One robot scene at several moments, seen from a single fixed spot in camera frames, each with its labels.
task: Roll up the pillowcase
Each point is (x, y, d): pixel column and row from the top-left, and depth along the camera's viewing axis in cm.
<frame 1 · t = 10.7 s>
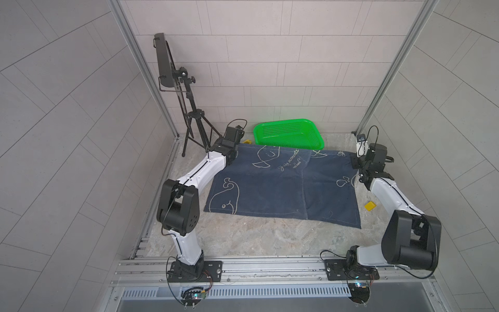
left hand: (223, 140, 92), fingers closed
right hand: (361, 147, 87), fingers closed
dark blue whale pillowcase: (273, 179, 99), on the table
green plastic basket: (295, 131, 118), point 3 cm above the table
yellow triangular plastic piece: (247, 141, 114), on the table
black tripod stand: (204, 126, 91), point 23 cm above the table

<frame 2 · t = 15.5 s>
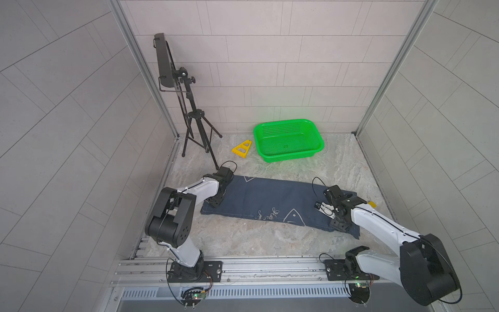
left hand: (209, 196, 93), fingers open
right hand: (341, 215, 86), fingers open
dark blue whale pillowcase: (280, 201, 91), on the table
the other named things where they were.

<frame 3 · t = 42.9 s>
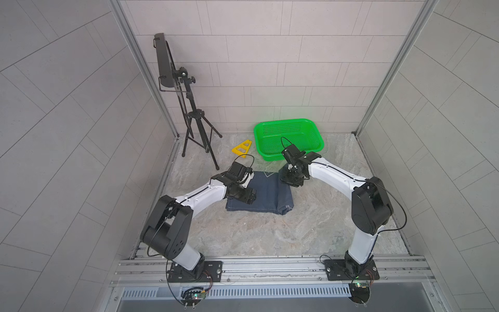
left hand: (251, 193, 89), fingers open
right hand: (281, 181, 90), fingers open
dark blue whale pillowcase: (272, 195, 93), on the table
the other named things where they were.

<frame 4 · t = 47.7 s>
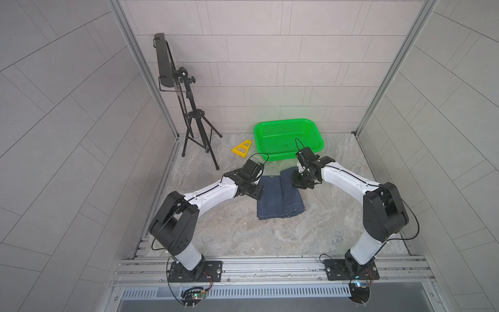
left hand: (259, 188, 89), fingers open
right hand: (290, 183, 89), fingers closed
dark blue whale pillowcase: (281, 199, 90), point 2 cm above the table
the other named things where they were.

